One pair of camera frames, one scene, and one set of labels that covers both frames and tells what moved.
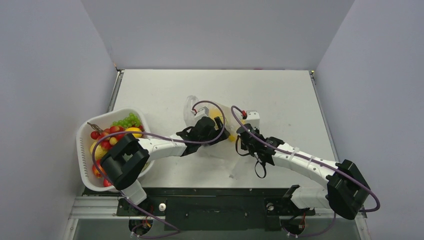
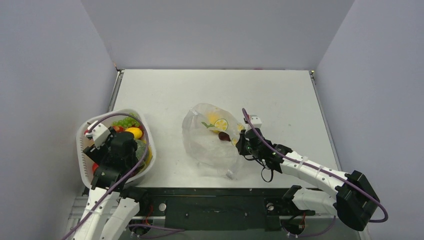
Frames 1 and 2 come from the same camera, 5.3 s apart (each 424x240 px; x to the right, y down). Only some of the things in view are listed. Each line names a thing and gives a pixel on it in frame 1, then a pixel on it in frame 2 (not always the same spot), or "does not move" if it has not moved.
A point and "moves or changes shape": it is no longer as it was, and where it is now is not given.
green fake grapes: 131,120 does not move
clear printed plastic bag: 227,153 moves or changes shape
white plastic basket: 84,143 does not move
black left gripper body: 214,133 to 103,154
